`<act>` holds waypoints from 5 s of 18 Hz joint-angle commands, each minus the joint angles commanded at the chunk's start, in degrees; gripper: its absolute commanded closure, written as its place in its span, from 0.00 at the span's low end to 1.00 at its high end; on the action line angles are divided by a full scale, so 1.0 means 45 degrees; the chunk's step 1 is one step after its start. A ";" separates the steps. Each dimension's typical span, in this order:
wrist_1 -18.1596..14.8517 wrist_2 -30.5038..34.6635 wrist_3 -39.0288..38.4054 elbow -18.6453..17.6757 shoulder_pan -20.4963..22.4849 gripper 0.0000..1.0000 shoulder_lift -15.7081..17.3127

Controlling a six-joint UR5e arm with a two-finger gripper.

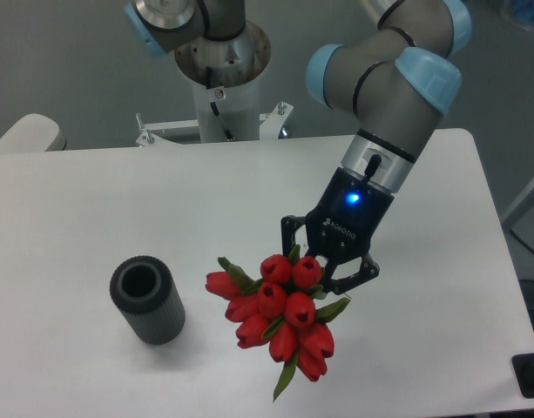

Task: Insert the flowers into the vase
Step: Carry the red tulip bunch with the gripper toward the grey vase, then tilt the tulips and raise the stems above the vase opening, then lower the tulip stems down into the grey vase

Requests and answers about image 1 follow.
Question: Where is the clear container with blue items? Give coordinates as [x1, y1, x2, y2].
[500, 0, 534, 31]

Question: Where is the dark grey ribbed vase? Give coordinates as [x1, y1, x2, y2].
[109, 255, 186, 345]

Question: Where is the red tulip bouquet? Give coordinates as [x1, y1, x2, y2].
[205, 245, 349, 400]

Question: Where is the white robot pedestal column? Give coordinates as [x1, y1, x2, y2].
[174, 20, 273, 143]

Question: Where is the white chair armrest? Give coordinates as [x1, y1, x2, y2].
[0, 113, 67, 155]

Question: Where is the white metal base frame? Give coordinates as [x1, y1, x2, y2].
[135, 101, 294, 147]

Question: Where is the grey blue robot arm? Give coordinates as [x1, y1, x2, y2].
[124, 1, 472, 294]

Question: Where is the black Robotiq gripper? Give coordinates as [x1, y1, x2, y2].
[281, 168, 394, 295]

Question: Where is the black device at table edge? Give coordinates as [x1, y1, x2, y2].
[511, 353, 534, 399]

